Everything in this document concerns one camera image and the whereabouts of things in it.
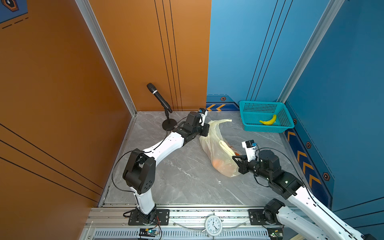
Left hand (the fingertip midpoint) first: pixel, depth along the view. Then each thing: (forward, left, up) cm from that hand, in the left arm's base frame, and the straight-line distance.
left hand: (209, 125), depth 87 cm
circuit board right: (-49, -31, -21) cm, 62 cm away
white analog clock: (-48, -1, -16) cm, 50 cm away
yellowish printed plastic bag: (-17, -5, -4) cm, 18 cm away
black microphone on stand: (+14, +28, -16) cm, 36 cm away
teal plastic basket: (+26, -48, -20) cm, 58 cm away
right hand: (-21, -10, +1) cm, 24 cm away
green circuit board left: (-50, +31, -21) cm, 63 cm away
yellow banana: (+18, -48, -17) cm, 53 cm away
